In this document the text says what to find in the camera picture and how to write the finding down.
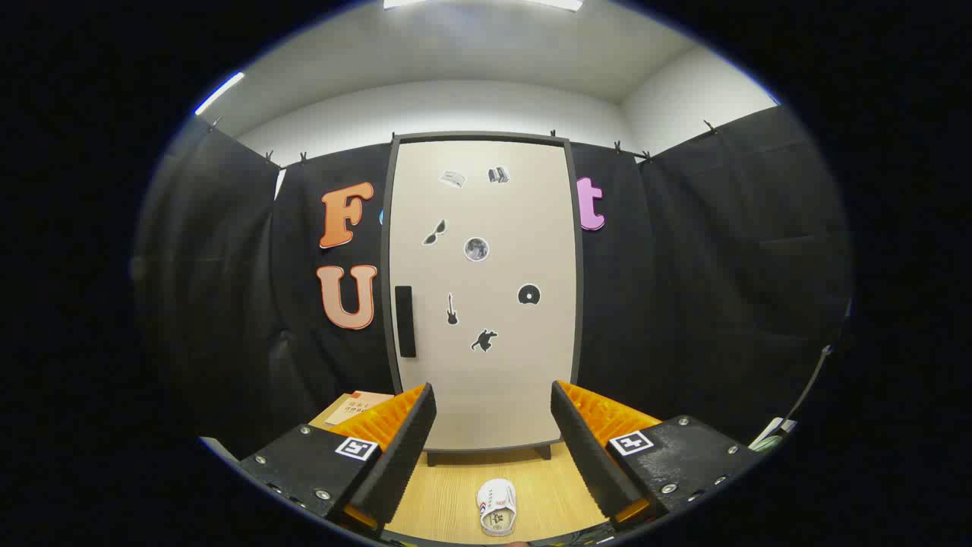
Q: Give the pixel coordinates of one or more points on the beige shoe cabinet door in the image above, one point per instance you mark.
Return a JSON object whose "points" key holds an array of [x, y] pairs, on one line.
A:
{"points": [[493, 380]]}

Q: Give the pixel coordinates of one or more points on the black metal stand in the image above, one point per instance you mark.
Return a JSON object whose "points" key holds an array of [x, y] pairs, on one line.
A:
{"points": [[826, 350]]}

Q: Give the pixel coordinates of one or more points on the grey shoe cabinet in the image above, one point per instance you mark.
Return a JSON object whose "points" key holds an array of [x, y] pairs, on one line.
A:
{"points": [[478, 136]]}

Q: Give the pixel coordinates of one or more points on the white shoe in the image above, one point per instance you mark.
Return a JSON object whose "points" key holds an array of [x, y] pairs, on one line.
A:
{"points": [[497, 505]]}

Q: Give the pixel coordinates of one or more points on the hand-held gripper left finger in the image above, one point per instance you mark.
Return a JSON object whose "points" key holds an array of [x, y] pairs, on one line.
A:
{"points": [[402, 456]]}

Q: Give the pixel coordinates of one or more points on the black backdrop cloth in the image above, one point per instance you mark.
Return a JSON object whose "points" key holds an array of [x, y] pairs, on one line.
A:
{"points": [[683, 266]]}

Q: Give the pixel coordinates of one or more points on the white and green object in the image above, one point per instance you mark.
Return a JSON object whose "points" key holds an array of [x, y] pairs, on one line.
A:
{"points": [[771, 434]]}

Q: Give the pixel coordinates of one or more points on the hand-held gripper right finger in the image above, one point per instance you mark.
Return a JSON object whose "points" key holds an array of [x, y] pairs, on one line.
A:
{"points": [[588, 456]]}

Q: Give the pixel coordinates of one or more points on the ceiling light panel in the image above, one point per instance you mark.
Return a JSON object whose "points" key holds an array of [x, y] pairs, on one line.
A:
{"points": [[220, 93], [486, 4]]}

